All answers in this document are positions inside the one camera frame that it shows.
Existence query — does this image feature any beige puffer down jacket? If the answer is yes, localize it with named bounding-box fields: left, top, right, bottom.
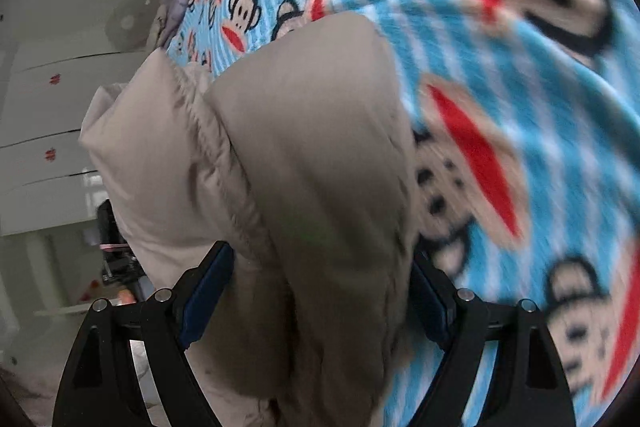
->
left=79, top=12, right=416, bottom=426

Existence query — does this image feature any white drawer cabinet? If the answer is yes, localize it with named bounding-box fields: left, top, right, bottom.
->
left=1, top=27, right=146, bottom=235

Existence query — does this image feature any blue monkey print blanket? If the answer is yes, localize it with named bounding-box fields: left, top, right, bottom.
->
left=168, top=0, right=639, bottom=426

